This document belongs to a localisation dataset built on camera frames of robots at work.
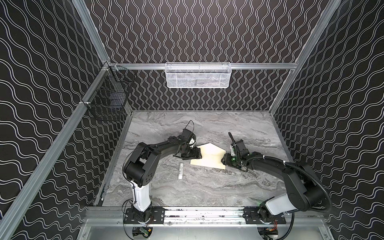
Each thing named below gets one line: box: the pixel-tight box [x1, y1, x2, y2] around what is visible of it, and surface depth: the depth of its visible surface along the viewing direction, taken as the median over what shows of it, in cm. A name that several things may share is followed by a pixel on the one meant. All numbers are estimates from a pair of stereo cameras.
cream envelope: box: [190, 143, 227, 170], surface depth 96 cm
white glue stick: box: [178, 163, 184, 180], surface depth 89 cm
